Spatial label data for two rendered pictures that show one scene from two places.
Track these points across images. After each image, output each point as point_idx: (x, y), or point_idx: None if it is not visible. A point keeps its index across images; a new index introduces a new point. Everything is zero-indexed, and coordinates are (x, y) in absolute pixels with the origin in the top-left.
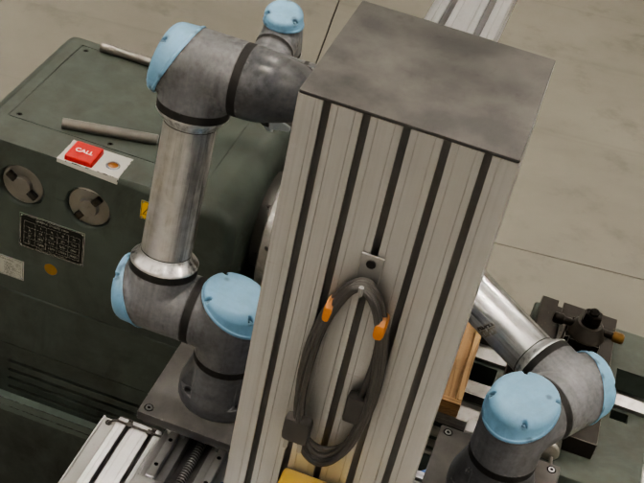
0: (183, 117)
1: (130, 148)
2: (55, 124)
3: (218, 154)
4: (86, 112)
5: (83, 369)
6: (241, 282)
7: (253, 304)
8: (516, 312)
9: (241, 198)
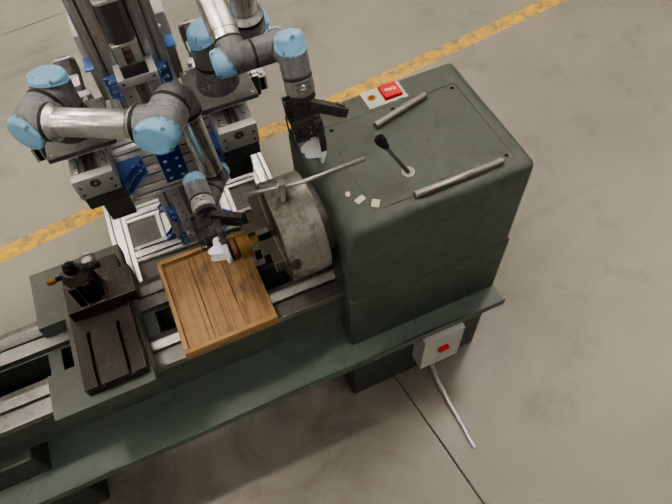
0: None
1: (381, 114)
2: (430, 96)
3: (341, 148)
4: (431, 115)
5: None
6: (207, 31)
7: (193, 29)
8: (73, 111)
9: None
